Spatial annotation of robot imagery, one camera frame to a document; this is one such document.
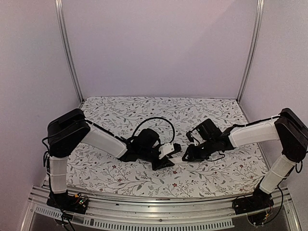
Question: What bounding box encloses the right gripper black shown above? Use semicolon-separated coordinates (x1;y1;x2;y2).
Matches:
181;138;216;162

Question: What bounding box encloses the white remote control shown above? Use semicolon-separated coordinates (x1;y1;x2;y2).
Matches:
170;157;187;164

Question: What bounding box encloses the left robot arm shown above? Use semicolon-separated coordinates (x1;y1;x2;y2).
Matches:
42;108;175;209

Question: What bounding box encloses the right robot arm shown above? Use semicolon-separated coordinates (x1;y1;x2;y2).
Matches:
182;108;308;210

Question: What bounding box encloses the floral patterned table mat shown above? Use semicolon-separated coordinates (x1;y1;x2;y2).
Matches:
66;97;268;198

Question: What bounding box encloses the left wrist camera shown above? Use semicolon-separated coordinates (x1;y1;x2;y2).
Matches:
158;143;181;159

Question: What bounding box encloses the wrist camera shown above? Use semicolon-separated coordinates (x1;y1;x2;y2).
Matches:
158;143;181;159
186;131;200;144

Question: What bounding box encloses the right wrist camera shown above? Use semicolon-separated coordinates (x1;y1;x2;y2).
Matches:
186;131;200;144

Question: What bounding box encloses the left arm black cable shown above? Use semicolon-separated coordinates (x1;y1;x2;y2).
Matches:
42;117;176;150

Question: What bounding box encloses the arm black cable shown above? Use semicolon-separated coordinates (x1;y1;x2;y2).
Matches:
187;115;308;174
42;117;176;150

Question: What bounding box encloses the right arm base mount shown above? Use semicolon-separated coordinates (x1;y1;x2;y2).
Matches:
232;193;274;215

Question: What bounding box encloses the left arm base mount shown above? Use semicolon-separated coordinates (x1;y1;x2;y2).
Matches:
46;192;89;214

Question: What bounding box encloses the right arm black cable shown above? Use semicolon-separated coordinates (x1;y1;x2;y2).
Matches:
187;115;308;174

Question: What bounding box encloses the right aluminium frame post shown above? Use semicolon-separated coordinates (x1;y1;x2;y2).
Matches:
236;0;265;104

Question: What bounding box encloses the aluminium frame post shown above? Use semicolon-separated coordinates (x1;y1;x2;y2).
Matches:
236;0;265;104
54;0;84;103

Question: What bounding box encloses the left aluminium frame post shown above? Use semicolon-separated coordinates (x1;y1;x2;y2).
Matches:
54;0;84;103

